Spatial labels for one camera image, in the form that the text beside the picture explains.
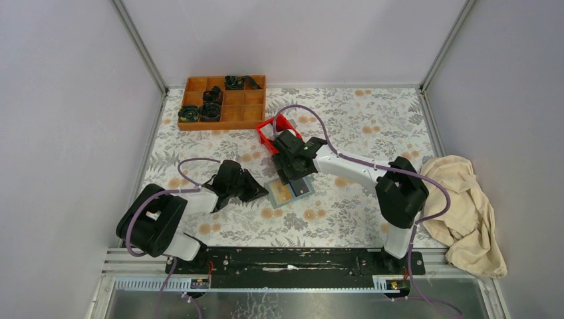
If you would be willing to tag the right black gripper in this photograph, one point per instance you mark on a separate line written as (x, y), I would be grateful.
(280, 163)

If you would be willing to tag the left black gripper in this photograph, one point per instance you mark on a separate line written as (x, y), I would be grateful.
(255, 191)

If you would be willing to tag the red plastic bin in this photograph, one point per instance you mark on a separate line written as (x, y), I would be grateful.
(266, 132)

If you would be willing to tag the green card holder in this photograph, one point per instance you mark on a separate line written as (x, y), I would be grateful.
(294, 199)

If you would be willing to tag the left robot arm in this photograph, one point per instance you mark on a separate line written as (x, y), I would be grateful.
(151, 224)

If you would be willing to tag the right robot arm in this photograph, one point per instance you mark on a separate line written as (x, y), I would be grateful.
(400, 192)

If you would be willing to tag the floral patterned mat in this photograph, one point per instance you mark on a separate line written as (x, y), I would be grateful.
(380, 124)

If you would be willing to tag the orange compartment tray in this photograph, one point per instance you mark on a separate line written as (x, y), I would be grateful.
(222, 103)

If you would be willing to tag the beige crumpled cloth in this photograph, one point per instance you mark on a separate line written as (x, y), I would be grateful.
(468, 227)

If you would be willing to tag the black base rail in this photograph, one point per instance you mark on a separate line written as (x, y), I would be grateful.
(302, 268)

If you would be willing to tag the aluminium frame post left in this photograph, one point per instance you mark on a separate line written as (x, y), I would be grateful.
(141, 48)

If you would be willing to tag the aluminium frame post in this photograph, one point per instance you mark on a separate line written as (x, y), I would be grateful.
(141, 48)
(450, 38)

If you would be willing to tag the aluminium frame post right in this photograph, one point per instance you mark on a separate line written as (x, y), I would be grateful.
(450, 38)

